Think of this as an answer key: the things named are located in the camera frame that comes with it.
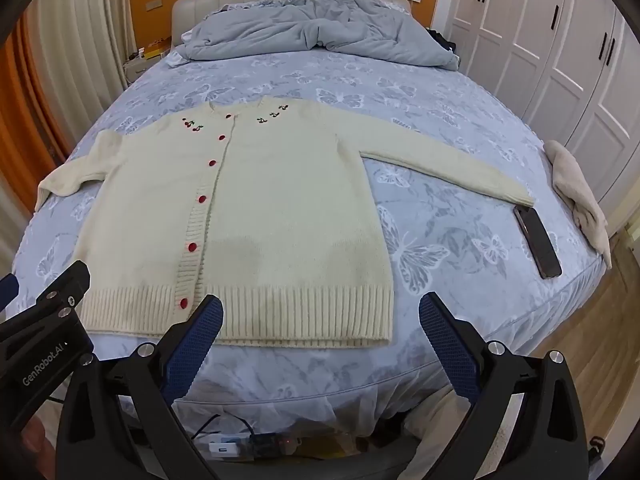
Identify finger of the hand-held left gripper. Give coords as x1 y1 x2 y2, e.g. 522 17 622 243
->
0 274 20 312
0 260 92 343

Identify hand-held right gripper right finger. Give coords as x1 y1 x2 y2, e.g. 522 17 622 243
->
418 291 591 480

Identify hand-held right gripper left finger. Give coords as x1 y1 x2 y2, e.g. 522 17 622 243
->
55 294 226 480

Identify cream knit cardigan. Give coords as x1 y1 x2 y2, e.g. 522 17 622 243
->
35 96 536 348

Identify beige fleece pants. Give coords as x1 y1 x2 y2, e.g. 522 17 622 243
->
400 385 481 480

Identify bed with butterfly sheet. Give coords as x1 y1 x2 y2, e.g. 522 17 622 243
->
11 45 608 421

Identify black smartphone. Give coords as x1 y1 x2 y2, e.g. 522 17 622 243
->
513 204 563 280

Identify orange curtain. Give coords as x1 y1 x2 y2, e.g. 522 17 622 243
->
0 25 66 186

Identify beige towel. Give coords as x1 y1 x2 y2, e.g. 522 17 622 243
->
543 140 613 268

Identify nightstand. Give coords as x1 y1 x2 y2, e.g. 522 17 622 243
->
122 50 176 86

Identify cream curtain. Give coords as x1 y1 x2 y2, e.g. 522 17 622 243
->
25 0 138 171

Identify dark cloth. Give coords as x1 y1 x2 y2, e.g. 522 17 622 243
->
429 29 458 56

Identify white wardrobe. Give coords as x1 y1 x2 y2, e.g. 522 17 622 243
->
430 0 640 221

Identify grey duvet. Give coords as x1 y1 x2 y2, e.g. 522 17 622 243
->
180 0 460 72

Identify black cable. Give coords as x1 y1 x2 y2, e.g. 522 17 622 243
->
192 413 256 442

